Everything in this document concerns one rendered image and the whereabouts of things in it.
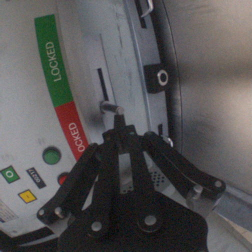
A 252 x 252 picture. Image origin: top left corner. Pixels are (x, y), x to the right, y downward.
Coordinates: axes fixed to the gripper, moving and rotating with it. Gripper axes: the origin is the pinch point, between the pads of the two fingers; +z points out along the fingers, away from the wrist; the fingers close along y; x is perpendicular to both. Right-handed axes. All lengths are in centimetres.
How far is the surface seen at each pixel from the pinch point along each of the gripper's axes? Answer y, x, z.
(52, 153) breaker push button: -12.3, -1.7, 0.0
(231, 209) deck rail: 21.3, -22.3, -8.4
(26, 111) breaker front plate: -13.8, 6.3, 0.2
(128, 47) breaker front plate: 4.4, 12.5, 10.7
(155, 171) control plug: 4.9, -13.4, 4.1
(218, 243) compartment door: 22.1, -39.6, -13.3
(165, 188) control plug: 5.7, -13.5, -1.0
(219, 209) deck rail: 18.4, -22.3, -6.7
